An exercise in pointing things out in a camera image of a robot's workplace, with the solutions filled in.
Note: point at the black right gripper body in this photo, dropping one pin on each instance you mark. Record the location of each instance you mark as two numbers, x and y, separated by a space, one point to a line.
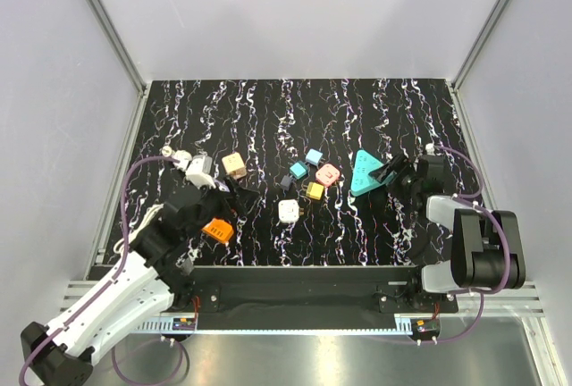
406 173

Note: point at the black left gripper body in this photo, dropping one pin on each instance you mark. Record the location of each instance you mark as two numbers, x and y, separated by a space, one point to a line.
215 205

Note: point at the orange power strip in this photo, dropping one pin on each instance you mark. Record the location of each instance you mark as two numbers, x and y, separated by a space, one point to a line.
220 230

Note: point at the teal triangular power strip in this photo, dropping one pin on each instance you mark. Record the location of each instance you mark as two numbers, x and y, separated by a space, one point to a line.
361 181

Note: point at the white pink socket adapter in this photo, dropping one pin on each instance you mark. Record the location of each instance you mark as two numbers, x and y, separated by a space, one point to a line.
234 165

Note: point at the pink plug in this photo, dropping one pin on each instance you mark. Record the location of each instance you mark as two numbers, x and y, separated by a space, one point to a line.
327 175

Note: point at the white cube socket adapter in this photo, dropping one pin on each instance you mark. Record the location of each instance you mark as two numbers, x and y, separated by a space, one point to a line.
289 211

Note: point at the dark purple plug adapter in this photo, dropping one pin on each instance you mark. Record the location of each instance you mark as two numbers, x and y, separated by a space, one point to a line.
286 182

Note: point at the yellow plug adapter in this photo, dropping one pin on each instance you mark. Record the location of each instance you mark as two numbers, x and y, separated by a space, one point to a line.
315 191

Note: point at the light blue plug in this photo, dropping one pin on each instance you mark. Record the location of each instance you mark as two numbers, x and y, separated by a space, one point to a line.
314 157

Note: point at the teal plug adapter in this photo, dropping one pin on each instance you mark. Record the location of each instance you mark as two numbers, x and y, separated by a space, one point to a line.
298 170

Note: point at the purple power strip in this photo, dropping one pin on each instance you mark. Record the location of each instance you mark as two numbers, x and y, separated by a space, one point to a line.
222 186

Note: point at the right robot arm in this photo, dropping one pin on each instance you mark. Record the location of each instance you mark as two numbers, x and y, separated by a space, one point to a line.
486 253

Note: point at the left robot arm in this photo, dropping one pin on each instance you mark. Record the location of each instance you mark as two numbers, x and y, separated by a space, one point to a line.
152 275

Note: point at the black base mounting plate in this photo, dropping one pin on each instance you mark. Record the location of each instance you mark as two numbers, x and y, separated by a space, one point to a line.
386 298

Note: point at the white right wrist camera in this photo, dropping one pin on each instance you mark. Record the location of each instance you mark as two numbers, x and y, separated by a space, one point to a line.
429 149

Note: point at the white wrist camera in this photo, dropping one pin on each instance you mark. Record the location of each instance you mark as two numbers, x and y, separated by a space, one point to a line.
198 172
429 149

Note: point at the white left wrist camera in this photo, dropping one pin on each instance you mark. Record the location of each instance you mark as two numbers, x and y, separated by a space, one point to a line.
198 172

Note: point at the white plug with cord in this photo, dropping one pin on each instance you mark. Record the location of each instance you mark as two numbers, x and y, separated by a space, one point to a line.
181 159

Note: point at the aluminium frame rail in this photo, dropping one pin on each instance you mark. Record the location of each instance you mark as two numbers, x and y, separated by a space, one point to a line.
114 39

